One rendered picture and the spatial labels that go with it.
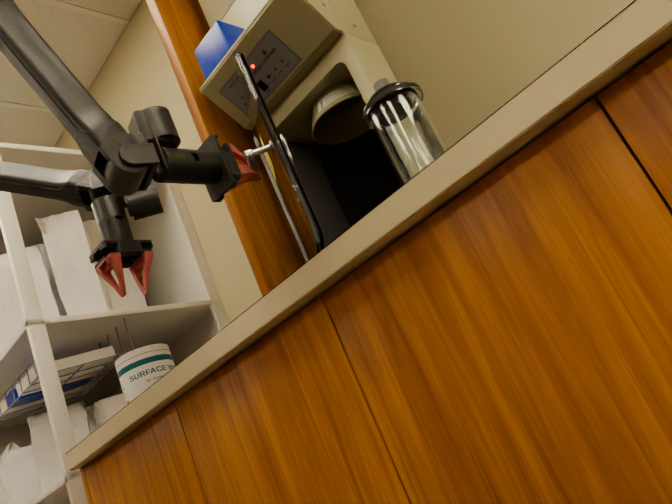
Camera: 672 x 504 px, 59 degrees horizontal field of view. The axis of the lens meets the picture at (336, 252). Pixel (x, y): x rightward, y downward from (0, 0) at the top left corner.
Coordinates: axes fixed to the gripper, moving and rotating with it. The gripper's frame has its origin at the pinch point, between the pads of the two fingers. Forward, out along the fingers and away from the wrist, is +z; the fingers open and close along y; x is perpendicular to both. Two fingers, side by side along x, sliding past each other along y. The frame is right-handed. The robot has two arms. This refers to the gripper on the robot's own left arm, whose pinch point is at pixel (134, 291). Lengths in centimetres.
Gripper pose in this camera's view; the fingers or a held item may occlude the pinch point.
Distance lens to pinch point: 117.5
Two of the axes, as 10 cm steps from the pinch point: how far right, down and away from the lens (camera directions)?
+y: 6.7, -0.3, 7.5
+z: 3.8, 8.7, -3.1
